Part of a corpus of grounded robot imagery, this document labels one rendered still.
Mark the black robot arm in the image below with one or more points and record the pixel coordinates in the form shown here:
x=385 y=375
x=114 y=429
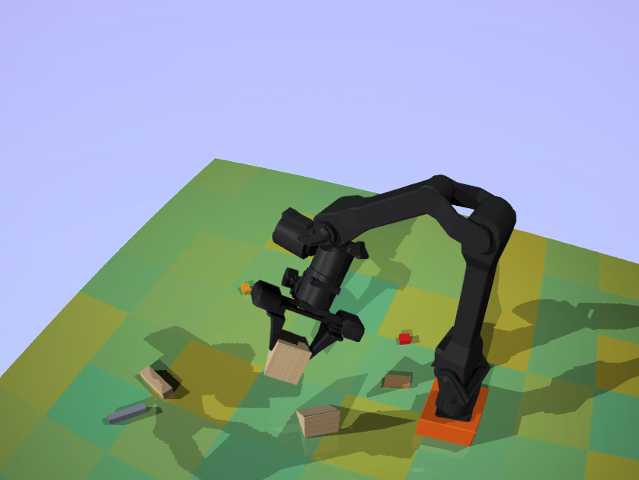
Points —
x=460 y=365

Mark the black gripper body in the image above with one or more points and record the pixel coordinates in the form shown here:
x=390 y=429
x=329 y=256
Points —
x=314 y=299

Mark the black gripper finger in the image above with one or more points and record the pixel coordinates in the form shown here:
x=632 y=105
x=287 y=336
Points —
x=323 y=339
x=276 y=322

